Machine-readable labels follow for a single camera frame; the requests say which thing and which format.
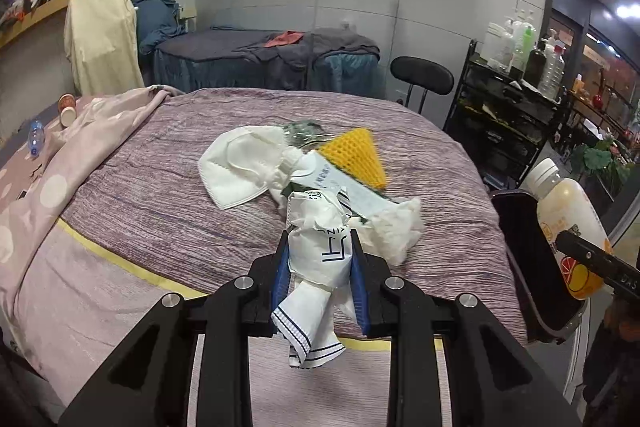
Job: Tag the pink polka dot blanket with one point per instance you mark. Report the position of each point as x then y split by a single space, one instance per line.
75 157

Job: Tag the yellow foam fruit net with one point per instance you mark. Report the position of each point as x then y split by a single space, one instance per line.
357 154

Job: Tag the cream cloth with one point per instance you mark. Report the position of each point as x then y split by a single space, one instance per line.
102 37

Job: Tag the green bottle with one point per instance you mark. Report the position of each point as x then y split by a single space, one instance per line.
525 44

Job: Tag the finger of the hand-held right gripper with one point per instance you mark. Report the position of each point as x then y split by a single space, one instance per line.
595 262

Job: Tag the green potted plant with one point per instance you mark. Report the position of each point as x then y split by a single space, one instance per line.
597 159

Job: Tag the white tissue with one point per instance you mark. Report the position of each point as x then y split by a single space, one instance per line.
395 232

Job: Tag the white face mask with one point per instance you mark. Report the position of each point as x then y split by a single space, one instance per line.
235 172

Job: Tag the paper cup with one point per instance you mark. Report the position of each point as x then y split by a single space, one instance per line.
67 112

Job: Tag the large clear plastic bottle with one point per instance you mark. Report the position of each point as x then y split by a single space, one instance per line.
554 72

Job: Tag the red cloth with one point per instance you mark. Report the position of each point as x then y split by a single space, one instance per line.
282 39

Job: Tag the white printed paper bag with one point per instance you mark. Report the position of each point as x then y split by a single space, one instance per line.
320 257

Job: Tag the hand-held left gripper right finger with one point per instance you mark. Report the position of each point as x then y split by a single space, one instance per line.
361 302

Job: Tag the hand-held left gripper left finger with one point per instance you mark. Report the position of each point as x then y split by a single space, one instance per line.
281 279

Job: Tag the white pump bottle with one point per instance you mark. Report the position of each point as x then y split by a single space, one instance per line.
497 44

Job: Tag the blue cloth pile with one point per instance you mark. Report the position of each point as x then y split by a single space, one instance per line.
155 19

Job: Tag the yellow juice bottle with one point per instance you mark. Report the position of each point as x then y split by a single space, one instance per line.
560 202

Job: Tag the massage bed with blue cover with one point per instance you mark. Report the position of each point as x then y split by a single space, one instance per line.
200 62

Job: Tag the black mesh cart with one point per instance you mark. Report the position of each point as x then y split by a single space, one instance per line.
500 132

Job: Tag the black round stool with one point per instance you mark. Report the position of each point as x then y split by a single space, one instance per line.
420 74

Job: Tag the dark brown trash bin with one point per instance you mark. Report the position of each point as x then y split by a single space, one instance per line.
525 257

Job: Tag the purple striped bedspread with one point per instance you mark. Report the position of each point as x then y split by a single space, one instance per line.
150 207

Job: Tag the grey blanket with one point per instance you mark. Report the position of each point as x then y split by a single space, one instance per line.
310 49

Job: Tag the dark brown bottle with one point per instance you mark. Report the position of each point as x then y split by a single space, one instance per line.
535 67

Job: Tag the small clear water bottle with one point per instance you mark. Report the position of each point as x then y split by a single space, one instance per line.
36 138

